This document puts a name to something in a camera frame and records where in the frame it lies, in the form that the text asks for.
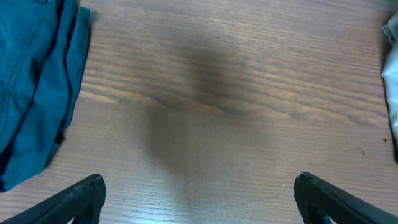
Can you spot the folded navy blue shorts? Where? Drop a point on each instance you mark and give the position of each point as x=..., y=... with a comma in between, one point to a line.
x=44, y=47

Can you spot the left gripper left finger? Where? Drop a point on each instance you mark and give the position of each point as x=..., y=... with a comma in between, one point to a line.
x=79, y=203

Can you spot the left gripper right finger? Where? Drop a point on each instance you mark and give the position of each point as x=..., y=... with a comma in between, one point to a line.
x=319, y=201

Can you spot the khaki shorts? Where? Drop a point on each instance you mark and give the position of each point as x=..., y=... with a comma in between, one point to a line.
x=389, y=73

